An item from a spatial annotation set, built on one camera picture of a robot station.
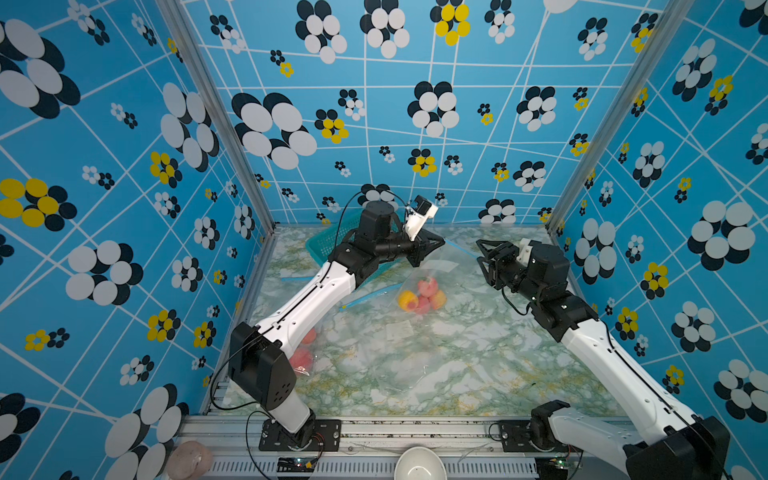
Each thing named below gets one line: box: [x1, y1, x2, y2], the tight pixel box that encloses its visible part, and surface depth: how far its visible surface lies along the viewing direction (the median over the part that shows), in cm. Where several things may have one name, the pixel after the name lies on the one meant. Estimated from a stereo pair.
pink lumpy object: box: [166, 441, 213, 480], surface depth 69 cm
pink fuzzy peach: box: [418, 277, 439, 298], surface depth 91 cm
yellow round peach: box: [398, 290, 419, 312], surface depth 88 cm
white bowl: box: [394, 446, 448, 480], surface depth 69 cm
